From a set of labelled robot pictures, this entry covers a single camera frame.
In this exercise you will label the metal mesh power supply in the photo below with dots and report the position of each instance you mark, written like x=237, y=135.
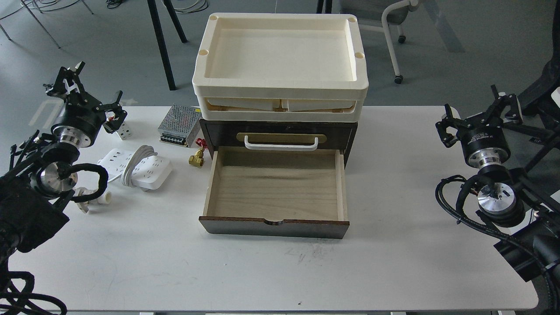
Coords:
x=180, y=126

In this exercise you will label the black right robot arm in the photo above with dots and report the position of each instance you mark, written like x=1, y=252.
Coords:
x=499, y=202

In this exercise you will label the white dice cube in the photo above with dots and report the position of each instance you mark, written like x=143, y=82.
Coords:
x=124, y=132

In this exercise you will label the open wooden drawer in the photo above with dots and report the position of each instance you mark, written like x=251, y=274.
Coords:
x=276, y=193

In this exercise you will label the brass valve fitting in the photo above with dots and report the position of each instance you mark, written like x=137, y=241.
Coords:
x=197, y=160

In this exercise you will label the black tripod legs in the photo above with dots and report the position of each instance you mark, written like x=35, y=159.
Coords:
x=153, y=10

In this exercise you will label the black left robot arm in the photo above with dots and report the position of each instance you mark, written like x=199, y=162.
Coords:
x=44, y=177

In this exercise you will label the cream plastic stacked tray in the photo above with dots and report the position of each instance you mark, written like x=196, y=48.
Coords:
x=281, y=68

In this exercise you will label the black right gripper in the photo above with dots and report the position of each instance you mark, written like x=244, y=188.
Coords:
x=482, y=139

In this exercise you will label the white power strip with cable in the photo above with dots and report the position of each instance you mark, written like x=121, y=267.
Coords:
x=142, y=168

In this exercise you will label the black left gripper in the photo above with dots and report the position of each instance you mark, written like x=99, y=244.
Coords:
x=82, y=117

